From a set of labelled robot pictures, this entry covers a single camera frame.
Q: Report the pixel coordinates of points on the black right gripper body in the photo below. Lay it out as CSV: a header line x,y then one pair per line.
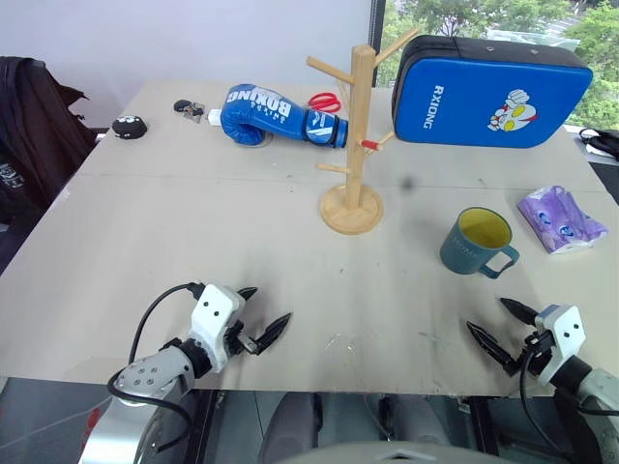
x,y
536,355

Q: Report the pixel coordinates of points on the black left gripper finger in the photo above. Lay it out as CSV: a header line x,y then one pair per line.
x,y
273,332
247,293

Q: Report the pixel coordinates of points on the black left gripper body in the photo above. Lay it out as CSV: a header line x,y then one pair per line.
x,y
239,340

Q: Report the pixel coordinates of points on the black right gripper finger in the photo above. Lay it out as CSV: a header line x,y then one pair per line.
x,y
493,345
521,310

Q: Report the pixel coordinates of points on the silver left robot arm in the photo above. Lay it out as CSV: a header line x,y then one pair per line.
x,y
150,374

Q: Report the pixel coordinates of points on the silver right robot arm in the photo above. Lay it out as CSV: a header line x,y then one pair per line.
x,y
599,386

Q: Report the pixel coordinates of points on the wooden mug tree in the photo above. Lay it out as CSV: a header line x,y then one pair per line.
x,y
357,145

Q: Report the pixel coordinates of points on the teal mug with yellow inside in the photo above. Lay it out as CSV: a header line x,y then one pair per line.
x,y
464,256

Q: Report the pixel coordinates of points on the purple tissue pack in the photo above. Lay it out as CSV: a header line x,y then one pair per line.
x,y
561,220

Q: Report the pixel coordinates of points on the dark grey rounded shape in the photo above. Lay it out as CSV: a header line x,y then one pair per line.
x,y
421,420

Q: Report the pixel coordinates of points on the white charger plug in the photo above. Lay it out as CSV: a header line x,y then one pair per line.
x,y
215,118

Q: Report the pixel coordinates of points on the blue boxing glove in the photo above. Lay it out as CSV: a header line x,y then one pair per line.
x,y
271,116

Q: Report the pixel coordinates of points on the black bag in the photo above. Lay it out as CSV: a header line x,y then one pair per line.
x,y
604,142

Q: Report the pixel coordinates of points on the black key fob with keys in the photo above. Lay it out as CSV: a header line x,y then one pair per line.
x,y
183,105

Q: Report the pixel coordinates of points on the black round pouch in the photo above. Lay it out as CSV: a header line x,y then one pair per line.
x,y
128,126

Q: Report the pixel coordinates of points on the blue punching pad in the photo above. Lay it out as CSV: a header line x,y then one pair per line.
x,y
464,101

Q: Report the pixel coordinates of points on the black jacket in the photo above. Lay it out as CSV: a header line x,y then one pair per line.
x,y
34,145

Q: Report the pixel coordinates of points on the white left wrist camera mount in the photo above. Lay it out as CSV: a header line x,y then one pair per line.
x,y
215,314

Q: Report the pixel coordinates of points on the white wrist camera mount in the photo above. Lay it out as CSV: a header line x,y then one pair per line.
x,y
568,333
215,314

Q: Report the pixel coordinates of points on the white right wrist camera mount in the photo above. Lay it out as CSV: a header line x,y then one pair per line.
x,y
568,333

